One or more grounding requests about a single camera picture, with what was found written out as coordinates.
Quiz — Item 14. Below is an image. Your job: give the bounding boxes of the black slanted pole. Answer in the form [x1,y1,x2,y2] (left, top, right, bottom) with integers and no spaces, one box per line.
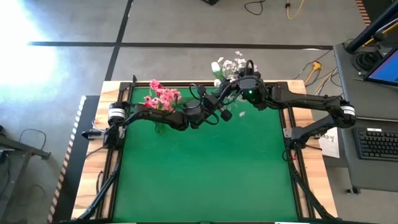
[345,0,398,54]

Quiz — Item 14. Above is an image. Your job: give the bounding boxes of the black table frame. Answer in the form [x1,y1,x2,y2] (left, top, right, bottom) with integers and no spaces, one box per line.
[96,80,313,223]

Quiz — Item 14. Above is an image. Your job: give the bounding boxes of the black floor mat striped edge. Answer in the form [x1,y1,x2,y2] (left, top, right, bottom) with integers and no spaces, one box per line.
[49,95,100,223]

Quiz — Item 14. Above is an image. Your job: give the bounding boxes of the yellow floor cable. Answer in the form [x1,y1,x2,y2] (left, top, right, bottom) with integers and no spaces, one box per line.
[285,0,307,20]

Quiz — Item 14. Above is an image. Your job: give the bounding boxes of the grey keyboard shelf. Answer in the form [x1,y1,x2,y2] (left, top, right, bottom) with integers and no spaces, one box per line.
[338,117,398,193]

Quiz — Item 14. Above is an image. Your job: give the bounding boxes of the green table mat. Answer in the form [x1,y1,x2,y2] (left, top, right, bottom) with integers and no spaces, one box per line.
[112,84,299,222]

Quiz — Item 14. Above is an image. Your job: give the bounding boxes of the coiled black cables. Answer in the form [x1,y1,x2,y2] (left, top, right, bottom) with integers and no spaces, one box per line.
[354,49,383,73]

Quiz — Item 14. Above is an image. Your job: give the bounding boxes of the pink blossom spray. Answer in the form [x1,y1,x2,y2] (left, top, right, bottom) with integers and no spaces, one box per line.
[142,88,183,113]
[174,93,197,108]

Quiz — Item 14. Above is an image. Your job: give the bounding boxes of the white blossom spray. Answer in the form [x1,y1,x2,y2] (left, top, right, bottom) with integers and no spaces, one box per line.
[234,57,259,80]
[216,50,244,78]

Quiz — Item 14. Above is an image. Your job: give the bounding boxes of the yellow plug cable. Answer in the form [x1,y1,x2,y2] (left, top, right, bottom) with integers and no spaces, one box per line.
[303,61,323,86]

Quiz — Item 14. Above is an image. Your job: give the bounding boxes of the white paper sheet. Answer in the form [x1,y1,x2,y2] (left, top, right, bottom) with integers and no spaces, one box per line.
[318,127,341,159]

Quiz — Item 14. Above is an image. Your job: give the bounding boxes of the grey desk top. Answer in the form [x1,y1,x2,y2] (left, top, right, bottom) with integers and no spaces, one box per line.
[333,42,398,121]

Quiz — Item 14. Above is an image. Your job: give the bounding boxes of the black diagonal frame strut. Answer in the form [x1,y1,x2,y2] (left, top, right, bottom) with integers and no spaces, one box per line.
[74,161,123,222]
[287,155,338,222]

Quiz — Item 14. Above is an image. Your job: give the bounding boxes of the black keyboard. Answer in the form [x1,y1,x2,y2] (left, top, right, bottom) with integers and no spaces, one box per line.
[353,126,398,162]

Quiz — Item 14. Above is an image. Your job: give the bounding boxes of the grey metal clamp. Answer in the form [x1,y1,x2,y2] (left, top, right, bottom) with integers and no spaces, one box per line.
[81,129,105,140]

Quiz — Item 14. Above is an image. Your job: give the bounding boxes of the black floor cable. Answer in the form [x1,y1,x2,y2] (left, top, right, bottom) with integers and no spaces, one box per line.
[244,0,265,16]

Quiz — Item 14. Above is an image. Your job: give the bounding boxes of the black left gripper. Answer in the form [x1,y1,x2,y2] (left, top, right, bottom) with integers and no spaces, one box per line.
[185,81,237,129]

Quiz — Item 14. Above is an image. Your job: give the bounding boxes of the laptop with blue screen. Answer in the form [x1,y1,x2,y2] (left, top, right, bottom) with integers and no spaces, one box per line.
[364,46,398,87]

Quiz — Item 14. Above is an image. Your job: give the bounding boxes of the grey metal stand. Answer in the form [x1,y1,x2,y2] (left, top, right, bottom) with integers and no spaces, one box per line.
[0,124,52,218]

